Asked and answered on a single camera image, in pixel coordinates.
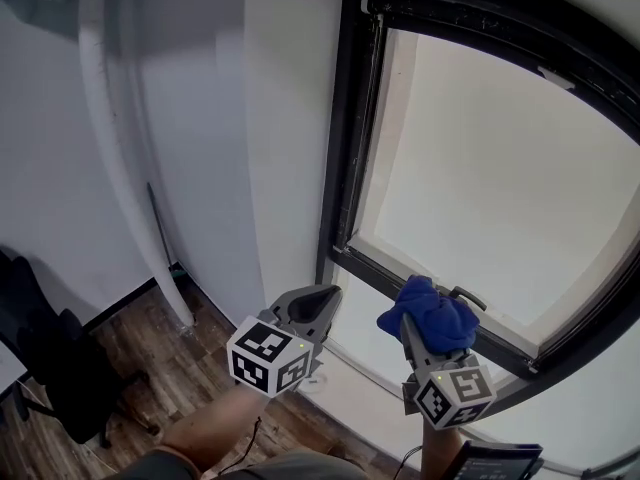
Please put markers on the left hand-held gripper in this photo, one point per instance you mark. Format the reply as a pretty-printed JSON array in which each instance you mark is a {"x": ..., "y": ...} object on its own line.
[{"x": 267, "y": 355}]

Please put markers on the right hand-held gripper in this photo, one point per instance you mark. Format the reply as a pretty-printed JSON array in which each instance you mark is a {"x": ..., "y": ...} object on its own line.
[{"x": 457, "y": 393}]

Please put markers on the blue cleaning cloth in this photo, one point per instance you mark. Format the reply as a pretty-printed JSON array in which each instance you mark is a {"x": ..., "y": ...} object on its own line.
[{"x": 435, "y": 318}]

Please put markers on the person's right forearm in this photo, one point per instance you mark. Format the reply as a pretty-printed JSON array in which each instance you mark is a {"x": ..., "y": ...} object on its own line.
[{"x": 440, "y": 448}]

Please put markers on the person's left forearm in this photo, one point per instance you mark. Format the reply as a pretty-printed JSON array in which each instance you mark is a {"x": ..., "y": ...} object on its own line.
[{"x": 215, "y": 428}]

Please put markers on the black chest monitor screen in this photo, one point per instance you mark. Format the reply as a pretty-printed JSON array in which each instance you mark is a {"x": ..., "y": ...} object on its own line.
[{"x": 490, "y": 465}]

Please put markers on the person's grey shirt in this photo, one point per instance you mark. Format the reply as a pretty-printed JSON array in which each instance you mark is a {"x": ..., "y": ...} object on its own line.
[{"x": 280, "y": 468}]

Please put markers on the broom with teal head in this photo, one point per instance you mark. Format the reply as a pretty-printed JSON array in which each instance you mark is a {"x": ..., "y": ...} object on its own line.
[{"x": 160, "y": 223}]

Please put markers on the white vertical pipe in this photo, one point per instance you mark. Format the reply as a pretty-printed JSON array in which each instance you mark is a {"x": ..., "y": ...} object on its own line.
[{"x": 120, "y": 168}]

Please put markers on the black mesh office chair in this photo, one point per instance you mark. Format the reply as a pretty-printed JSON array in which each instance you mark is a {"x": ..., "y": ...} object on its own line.
[{"x": 65, "y": 358}]

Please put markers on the white roller end cap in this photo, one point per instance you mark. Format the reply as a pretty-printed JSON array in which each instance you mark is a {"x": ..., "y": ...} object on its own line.
[{"x": 367, "y": 2}]

